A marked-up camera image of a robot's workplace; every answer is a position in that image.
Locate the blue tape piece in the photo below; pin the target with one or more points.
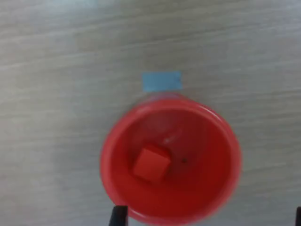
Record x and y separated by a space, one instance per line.
162 81

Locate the red plastic bin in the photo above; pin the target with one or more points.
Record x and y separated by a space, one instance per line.
200 176

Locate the red cube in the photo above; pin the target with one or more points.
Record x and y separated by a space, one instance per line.
150 164

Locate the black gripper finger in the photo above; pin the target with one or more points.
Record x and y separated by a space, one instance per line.
298 217
120 216

